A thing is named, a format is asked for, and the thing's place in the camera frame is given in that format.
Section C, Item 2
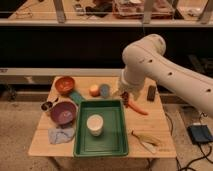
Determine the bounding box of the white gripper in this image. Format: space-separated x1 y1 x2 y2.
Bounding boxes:
116 79 142 100

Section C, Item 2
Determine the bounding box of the teal green sponge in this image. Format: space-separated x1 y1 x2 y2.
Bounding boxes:
69 91 85 105

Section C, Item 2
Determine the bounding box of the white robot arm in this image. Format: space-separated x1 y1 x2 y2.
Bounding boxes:
118 34 213 118

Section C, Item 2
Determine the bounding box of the red bowl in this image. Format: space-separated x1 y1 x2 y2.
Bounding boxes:
54 76 75 95

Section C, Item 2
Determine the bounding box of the purple bowl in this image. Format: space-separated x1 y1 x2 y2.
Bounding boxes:
50 101 77 125

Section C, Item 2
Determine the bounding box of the orange carrot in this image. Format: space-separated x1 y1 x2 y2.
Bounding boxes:
128 101 148 115

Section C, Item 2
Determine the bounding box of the black rectangular block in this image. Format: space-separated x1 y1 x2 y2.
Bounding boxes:
147 86 156 101

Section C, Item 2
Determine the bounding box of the blue grey round can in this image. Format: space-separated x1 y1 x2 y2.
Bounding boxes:
99 84 110 98

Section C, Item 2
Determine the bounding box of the red yellow apple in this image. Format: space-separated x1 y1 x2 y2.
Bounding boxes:
89 84 100 97

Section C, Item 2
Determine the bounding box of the wooden table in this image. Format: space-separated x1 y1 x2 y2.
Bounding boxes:
28 77 176 158

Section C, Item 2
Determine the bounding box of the white cup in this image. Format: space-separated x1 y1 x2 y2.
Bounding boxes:
87 114 104 136

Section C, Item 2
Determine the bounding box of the green plastic tray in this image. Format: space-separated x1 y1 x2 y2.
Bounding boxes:
73 100 129 157

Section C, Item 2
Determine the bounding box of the black power adapter box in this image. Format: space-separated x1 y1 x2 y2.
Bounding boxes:
187 125 213 144

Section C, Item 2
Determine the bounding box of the grey blue cloth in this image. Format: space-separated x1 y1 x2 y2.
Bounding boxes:
48 128 75 144

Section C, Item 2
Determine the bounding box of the small metal measuring cup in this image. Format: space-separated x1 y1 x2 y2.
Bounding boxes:
41 98 58 112

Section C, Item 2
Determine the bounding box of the black cable on floor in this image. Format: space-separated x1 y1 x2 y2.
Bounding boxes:
175 142 213 171

